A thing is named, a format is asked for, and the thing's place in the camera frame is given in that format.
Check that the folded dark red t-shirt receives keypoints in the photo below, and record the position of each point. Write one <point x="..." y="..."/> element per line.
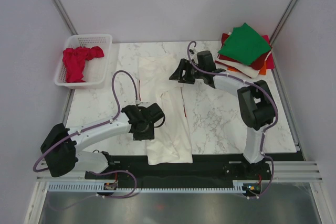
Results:
<point x="256" y="65"/>

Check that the folded orange t-shirt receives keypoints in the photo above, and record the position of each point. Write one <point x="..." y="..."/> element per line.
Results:
<point x="248" y="70"/>

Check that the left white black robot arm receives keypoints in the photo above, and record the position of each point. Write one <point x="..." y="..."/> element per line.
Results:
<point x="64" y="148"/>

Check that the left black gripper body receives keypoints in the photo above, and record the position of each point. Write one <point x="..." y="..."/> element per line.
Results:
<point x="146" y="134"/>

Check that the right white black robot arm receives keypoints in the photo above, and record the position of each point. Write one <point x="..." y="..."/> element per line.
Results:
<point x="256" y="104"/>

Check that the white plastic basket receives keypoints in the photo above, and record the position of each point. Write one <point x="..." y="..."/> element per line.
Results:
<point x="95" y="70"/>

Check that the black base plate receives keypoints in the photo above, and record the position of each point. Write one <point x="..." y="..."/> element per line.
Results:
<point x="205" y="170"/>

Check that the left aluminium corner post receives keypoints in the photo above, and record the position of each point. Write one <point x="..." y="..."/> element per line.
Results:
<point x="64" y="16"/>

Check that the white slotted cable duct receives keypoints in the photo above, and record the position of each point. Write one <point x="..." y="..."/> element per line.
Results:
<point x="100" y="187"/>

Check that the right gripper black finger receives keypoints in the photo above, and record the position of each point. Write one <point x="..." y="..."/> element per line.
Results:
<point x="177" y="75"/>
<point x="186" y="77"/>

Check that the crumpled red t-shirt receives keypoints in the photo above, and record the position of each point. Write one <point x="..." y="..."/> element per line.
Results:
<point x="74" y="60"/>

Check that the aluminium corner post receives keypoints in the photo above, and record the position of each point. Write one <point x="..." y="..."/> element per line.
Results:
<point x="64" y="16"/>
<point x="290" y="7"/>

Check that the white coca-cola t-shirt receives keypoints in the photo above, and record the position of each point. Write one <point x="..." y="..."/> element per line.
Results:
<point x="172" y="141"/>

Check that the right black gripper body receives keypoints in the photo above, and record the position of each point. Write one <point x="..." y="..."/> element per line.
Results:
<point x="198" y="73"/>

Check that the right aluminium corner post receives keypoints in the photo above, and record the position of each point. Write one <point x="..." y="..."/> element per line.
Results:
<point x="290" y="7"/>

